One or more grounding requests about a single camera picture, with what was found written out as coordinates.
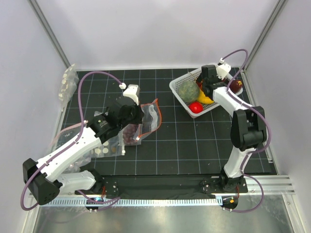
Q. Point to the crumpled clear bag left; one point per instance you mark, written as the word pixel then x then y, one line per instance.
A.
pixel 63 137

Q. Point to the dark red apple right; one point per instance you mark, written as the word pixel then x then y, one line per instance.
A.
pixel 236 86

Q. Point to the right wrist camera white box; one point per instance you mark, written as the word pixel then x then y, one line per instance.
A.
pixel 222 69

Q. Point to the right aluminium frame post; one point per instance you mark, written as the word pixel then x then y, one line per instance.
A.
pixel 280 4

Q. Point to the aluminium frame post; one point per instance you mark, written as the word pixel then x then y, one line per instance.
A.
pixel 49 31
pixel 280 4

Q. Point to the green netted melon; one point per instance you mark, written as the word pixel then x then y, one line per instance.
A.
pixel 188 91

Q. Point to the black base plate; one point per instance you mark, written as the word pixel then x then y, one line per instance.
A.
pixel 165 187

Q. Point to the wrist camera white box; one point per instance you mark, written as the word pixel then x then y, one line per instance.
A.
pixel 222 69
pixel 132 91

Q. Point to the clear zip bag red zipper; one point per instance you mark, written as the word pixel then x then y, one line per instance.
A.
pixel 151 121

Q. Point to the yellow banana bunch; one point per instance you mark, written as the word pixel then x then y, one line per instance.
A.
pixel 203 99

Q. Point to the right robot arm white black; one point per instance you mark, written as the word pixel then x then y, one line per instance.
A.
pixel 248 128

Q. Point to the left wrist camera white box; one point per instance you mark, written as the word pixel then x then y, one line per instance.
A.
pixel 132 91

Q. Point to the purple grape bunch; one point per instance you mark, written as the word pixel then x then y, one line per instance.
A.
pixel 129 135

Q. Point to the black grid cutting mat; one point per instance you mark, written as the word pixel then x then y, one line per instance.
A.
pixel 182 145

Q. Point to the clear bag at wall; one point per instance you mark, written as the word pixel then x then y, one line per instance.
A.
pixel 68 85

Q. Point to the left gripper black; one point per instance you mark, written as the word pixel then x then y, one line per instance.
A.
pixel 140 115

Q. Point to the white plastic fruit basket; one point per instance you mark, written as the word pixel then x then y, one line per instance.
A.
pixel 222 95

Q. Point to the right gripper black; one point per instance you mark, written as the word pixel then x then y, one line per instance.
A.
pixel 219 80

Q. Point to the red pepper left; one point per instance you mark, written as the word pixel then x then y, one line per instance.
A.
pixel 196 107

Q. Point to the left aluminium frame post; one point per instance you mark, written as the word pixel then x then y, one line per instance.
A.
pixel 49 31

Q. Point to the bag of white discs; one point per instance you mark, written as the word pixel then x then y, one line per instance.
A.
pixel 111 145

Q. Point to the white slotted cable duct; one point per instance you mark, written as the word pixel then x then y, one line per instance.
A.
pixel 82 202

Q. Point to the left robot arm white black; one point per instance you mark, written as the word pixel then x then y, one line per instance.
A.
pixel 44 178

